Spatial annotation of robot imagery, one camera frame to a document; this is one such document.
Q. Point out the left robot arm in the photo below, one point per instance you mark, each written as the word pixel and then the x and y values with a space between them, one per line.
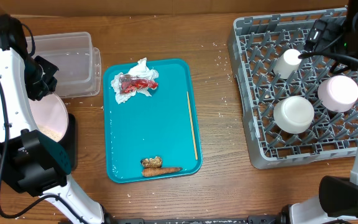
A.
pixel 15 115

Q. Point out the clear plastic storage bin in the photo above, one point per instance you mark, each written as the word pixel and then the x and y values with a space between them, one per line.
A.
pixel 78 62

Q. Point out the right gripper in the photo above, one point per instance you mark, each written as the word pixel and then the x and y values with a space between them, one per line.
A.
pixel 329 32

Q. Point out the white tissue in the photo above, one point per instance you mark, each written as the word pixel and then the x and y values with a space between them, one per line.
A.
pixel 141 70

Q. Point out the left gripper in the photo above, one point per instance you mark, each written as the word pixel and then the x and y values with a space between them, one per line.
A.
pixel 51 69

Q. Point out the carrot piece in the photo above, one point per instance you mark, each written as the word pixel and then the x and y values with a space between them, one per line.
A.
pixel 157 171

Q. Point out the brown food scrap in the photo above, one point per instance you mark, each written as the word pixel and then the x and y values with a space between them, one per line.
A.
pixel 155 162

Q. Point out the pile of white rice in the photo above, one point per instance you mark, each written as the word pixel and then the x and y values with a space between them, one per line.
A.
pixel 51 133

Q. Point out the white cup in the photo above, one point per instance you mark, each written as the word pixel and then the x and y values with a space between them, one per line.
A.
pixel 287 63

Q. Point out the red snack wrapper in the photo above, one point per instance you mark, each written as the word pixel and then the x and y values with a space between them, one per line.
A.
pixel 129 84

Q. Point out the black rectangular tray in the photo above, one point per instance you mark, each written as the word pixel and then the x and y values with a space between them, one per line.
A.
pixel 34 157

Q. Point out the large white plate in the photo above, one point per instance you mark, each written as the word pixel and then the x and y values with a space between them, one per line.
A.
pixel 50 111

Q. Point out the grey dishwasher rack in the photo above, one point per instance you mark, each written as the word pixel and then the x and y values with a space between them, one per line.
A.
pixel 255 43

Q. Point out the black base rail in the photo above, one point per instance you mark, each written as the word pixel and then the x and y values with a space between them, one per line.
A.
pixel 253 219

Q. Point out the wooden chopstick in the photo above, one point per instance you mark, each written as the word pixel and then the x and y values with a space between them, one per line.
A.
pixel 192 127

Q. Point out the teal serving tray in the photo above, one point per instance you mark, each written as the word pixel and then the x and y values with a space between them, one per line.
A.
pixel 146 127

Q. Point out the small white bowl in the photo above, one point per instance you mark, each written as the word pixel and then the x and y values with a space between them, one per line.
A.
pixel 294 114

